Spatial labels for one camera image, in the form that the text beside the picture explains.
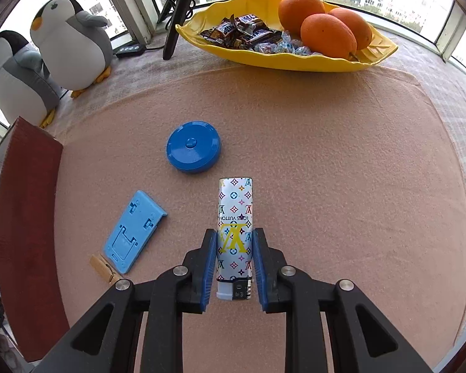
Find black remote device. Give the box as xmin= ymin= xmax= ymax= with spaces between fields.
xmin=115 ymin=43 xmax=146 ymax=59

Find small plush penguin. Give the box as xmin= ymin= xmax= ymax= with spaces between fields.
xmin=0 ymin=30 xmax=65 ymax=128

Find patterned lighter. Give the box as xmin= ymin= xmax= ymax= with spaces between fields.
xmin=216 ymin=177 xmax=253 ymax=301

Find yellow leaf-shaped fruit tray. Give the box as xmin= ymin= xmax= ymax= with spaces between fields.
xmin=175 ymin=0 xmax=398 ymax=72

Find blue plastic phone stand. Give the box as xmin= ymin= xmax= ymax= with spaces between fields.
xmin=103 ymin=190 xmax=167 ymax=274

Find wooden clothespin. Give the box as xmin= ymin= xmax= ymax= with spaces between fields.
xmin=89 ymin=254 xmax=122 ymax=285

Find wrapped candies pile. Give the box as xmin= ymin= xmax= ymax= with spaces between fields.
xmin=199 ymin=14 xmax=321 ymax=57

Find orange fruit back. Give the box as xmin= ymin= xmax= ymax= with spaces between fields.
xmin=278 ymin=0 xmax=325 ymax=35

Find orange fruit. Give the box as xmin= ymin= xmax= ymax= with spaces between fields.
xmin=278 ymin=0 xmax=325 ymax=35
xmin=329 ymin=8 xmax=373 ymax=51
xmin=300 ymin=14 xmax=357 ymax=60

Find orange fruit middle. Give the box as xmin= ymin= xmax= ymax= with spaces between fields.
xmin=329 ymin=8 xmax=373 ymax=51

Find red white cardboard box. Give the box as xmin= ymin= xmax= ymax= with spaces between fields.
xmin=0 ymin=117 xmax=69 ymax=362

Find pink felt mat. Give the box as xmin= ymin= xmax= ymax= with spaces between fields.
xmin=54 ymin=67 xmax=466 ymax=366

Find blue round tape measure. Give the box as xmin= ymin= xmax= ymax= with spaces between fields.
xmin=166 ymin=120 xmax=221 ymax=173

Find large plush penguin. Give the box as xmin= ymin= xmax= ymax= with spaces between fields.
xmin=30 ymin=0 xmax=113 ymax=99

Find orange fruit front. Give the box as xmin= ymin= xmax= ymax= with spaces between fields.
xmin=300 ymin=14 xmax=357 ymax=60

